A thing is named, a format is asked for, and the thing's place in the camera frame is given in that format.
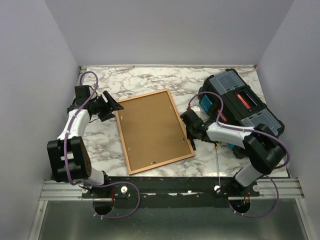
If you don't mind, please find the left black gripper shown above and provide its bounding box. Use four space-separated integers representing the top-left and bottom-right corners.
90 91 124 122

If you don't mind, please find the left aluminium side rail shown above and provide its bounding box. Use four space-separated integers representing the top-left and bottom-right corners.
76 66 87 85

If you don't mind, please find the red wooden photo frame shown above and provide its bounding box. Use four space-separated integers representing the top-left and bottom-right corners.
115 89 195 175

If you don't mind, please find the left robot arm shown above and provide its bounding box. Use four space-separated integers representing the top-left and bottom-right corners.
46 85 124 198

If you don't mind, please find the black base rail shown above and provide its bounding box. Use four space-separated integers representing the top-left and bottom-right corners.
49 174 261 210

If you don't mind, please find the black plastic toolbox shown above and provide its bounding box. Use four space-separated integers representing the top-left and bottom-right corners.
197 68 285 160

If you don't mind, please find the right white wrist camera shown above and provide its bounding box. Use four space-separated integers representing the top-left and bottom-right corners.
188 106 201 118

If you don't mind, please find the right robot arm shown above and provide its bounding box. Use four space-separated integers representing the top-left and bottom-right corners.
180 109 286 196

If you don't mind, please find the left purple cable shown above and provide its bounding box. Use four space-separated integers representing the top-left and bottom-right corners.
63 71 141 221

